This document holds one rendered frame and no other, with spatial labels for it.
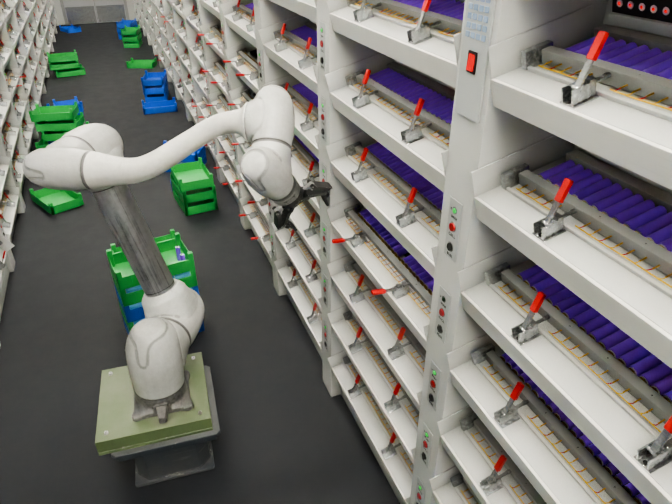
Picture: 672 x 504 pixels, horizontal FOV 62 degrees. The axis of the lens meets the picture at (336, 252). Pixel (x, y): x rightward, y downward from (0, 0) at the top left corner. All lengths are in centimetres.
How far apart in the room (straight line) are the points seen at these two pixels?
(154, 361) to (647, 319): 134
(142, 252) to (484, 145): 117
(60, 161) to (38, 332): 133
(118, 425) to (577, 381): 136
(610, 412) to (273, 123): 98
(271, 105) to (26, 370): 161
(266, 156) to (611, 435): 92
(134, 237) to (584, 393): 133
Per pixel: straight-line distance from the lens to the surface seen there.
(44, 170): 162
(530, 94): 86
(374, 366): 178
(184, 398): 187
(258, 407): 218
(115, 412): 192
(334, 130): 162
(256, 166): 136
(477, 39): 95
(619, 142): 75
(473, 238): 104
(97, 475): 212
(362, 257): 155
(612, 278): 82
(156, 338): 173
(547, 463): 109
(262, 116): 145
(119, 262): 249
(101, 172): 156
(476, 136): 97
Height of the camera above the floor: 157
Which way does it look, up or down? 31 degrees down
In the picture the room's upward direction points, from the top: straight up
